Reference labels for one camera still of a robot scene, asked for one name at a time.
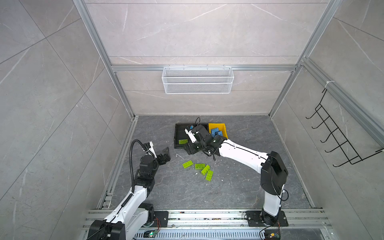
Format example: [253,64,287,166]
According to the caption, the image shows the blue lego brick top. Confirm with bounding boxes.
[211,128,220,136]

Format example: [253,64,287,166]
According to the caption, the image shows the green lego brick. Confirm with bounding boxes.
[195,164,206,170]
[206,170,214,181]
[183,161,194,169]
[201,165,210,176]
[178,139,188,145]

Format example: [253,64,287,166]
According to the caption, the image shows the green lego brick front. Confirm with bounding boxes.
[178,139,188,145]

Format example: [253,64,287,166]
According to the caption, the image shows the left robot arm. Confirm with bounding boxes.
[87,139,171,240]

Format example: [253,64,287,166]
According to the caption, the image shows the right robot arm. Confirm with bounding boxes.
[184,125,288,225]

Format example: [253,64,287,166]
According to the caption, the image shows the yellow plastic bin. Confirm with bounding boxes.
[209,123,228,139]

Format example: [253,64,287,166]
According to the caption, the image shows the black divided tray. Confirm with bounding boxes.
[174,124,213,150]

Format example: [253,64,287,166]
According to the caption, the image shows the green lego brick tilted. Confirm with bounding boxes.
[201,165,210,176]

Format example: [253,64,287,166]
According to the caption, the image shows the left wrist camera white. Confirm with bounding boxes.
[144,142,157,159]

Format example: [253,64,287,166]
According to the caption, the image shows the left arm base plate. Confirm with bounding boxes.
[143,211,169,228]

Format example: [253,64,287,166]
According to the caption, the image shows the white wire mesh basket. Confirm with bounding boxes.
[162,67,235,95]

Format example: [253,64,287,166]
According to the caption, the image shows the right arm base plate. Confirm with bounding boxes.
[244,211,289,227]

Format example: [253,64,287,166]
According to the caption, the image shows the aluminium rail front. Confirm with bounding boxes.
[81,209,334,240]

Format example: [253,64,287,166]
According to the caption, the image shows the black wire hook rack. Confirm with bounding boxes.
[306,88,384,168]

